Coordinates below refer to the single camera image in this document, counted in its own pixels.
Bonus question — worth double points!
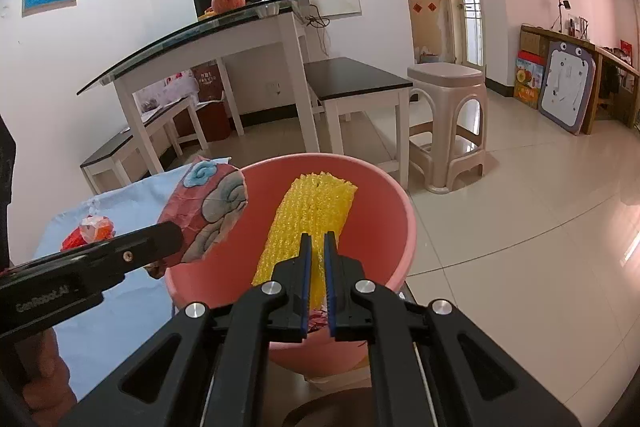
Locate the beige plastic stool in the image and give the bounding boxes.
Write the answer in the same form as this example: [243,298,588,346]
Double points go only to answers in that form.
[406,63,488,195]

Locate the wooden desk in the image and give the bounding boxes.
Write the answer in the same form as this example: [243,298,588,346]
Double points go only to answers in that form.
[520,24,640,135]

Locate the dark red carton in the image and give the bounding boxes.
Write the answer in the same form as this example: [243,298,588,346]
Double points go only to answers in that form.
[192,62,233,142]

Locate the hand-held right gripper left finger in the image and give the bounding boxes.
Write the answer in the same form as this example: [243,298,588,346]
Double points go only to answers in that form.
[59,232,313,427]

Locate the yellow foam net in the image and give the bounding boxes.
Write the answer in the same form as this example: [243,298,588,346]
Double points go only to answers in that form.
[251,172,358,313]

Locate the pink cloud-patterned wrapper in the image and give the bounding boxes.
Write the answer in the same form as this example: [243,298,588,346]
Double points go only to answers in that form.
[145,159,249,280]

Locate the black-top white bench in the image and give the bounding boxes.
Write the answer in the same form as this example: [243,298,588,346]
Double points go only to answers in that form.
[303,57,414,195]
[80,96,208,195]

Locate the white orange plastic bag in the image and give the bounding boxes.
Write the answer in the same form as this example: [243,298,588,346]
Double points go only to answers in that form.
[80,214,117,243]

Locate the glass-top white table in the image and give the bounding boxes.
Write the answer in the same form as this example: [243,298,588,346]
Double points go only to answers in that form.
[76,1,321,188]

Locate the red foam net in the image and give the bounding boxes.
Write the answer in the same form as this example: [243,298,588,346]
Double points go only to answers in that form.
[61,227,91,252]

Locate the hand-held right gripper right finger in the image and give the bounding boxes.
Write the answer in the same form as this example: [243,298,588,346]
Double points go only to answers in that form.
[322,231,596,427]

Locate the white glazed door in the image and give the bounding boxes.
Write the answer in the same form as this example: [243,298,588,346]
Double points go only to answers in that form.
[447,0,486,78]

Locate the pink translucent plastic bag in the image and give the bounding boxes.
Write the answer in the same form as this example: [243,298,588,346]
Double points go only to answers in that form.
[132,69,198,112]

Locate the brown cardboard box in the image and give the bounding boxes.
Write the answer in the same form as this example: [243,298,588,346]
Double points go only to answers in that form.
[520,31,548,58]

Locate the light blue floral cloth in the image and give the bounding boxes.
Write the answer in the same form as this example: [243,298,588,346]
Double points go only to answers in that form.
[35,157,233,400]

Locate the fruit-printed cardboard box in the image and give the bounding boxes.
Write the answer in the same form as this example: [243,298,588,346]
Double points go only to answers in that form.
[514,52,547,110]

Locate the black cables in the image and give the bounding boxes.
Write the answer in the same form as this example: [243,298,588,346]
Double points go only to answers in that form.
[300,4,332,58]

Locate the grey-framed whiteboard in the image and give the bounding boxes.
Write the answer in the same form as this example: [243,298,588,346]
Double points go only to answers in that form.
[537,39,598,136]

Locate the person's left hand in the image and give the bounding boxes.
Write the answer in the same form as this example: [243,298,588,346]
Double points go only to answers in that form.
[17,327,78,415]

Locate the pink plastic basin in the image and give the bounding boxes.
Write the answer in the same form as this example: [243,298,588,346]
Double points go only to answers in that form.
[164,153,417,378]

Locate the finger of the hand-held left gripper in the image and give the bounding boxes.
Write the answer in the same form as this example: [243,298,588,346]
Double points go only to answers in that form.
[10,222,183,290]

